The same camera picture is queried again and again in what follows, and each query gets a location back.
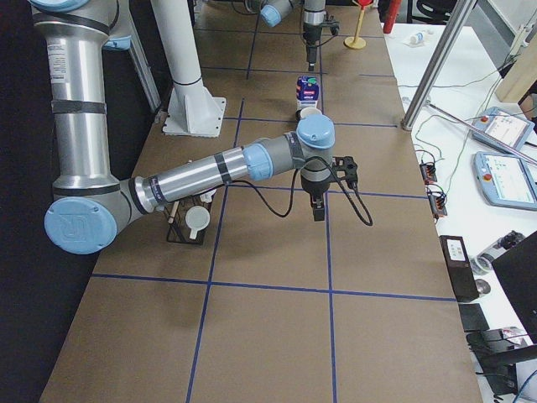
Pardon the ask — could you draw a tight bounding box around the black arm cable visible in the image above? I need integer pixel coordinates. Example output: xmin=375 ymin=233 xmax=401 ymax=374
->
xmin=228 ymin=155 xmax=374 ymax=228

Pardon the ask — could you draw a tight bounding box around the wooden stick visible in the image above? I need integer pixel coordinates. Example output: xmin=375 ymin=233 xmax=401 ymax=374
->
xmin=168 ymin=201 xmax=179 ymax=224

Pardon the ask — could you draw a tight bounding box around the red fire extinguisher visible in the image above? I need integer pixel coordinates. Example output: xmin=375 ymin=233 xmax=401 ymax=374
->
xmin=383 ymin=0 xmax=402 ymax=34

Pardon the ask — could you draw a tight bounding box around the white plastic bottle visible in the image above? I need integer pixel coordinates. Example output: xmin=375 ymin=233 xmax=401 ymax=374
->
xmin=403 ymin=29 xmax=435 ymax=47

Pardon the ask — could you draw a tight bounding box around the silver aluminium post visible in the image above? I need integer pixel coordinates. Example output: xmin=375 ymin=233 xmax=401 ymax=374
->
xmin=401 ymin=0 xmax=477 ymax=131

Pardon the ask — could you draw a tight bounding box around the white lid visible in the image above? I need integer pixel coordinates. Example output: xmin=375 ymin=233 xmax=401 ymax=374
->
xmin=185 ymin=206 xmax=211 ymax=240

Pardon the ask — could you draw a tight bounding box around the white cup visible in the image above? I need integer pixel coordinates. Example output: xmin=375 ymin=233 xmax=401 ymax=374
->
xmin=295 ymin=107 xmax=322 ymax=122

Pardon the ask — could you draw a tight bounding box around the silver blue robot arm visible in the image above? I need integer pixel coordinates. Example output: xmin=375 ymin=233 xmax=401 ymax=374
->
xmin=31 ymin=1 xmax=336 ymax=254
xmin=242 ymin=0 xmax=339 ymax=72

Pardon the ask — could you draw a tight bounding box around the wooden board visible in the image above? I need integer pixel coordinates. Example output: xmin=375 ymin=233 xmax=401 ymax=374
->
xmin=498 ymin=0 xmax=537 ymax=105

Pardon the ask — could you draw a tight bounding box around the red circuit board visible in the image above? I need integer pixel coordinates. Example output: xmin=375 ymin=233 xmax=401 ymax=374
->
xmin=420 ymin=161 xmax=437 ymax=185
xmin=427 ymin=191 xmax=447 ymax=219

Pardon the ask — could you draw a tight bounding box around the clear tape roll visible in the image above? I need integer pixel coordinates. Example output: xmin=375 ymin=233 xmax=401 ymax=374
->
xmin=470 ymin=237 xmax=508 ymax=275

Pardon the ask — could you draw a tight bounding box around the yellow wooden stand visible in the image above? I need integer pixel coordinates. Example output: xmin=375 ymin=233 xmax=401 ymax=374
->
xmin=343 ymin=0 xmax=373 ymax=50

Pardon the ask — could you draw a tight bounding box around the upper red circuit board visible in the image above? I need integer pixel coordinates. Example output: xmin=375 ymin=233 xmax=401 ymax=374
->
xmin=420 ymin=161 xmax=437 ymax=185

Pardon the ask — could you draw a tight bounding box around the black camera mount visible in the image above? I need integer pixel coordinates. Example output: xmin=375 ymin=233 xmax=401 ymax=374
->
xmin=332 ymin=156 xmax=358 ymax=191

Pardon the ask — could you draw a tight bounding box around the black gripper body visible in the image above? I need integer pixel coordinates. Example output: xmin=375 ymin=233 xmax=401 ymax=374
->
xmin=310 ymin=194 xmax=326 ymax=222
xmin=304 ymin=25 xmax=322 ymax=71

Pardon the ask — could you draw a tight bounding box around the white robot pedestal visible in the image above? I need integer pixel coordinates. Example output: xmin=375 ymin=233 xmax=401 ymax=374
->
xmin=151 ymin=0 xmax=227 ymax=138

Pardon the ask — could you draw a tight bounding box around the teach pendant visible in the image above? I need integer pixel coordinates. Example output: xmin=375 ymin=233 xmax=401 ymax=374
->
xmin=470 ymin=107 xmax=534 ymax=153
xmin=472 ymin=151 xmax=536 ymax=211

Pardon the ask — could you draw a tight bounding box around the silver metal rod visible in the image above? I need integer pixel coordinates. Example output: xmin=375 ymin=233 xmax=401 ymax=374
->
xmin=426 ymin=102 xmax=536 ymax=166

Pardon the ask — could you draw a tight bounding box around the lower teach pendant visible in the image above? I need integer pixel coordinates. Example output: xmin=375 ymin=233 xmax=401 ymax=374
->
xmin=472 ymin=151 xmax=536 ymax=211

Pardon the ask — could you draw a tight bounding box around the black box with label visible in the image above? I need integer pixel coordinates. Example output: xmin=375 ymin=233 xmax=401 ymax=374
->
xmin=439 ymin=235 xmax=479 ymax=302

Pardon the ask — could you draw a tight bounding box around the black monitor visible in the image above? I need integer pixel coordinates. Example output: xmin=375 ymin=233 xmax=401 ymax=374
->
xmin=493 ymin=233 xmax=536 ymax=343

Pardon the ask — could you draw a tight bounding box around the upper teach pendant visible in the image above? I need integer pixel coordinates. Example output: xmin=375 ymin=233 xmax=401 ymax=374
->
xmin=470 ymin=107 xmax=534 ymax=153

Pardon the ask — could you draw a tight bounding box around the lower red circuit board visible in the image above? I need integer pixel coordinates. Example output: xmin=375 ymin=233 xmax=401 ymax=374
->
xmin=427 ymin=191 xmax=447 ymax=219

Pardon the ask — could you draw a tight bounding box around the blue white milk carton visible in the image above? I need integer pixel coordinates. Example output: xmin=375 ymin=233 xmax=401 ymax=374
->
xmin=296 ymin=76 xmax=320 ymax=111

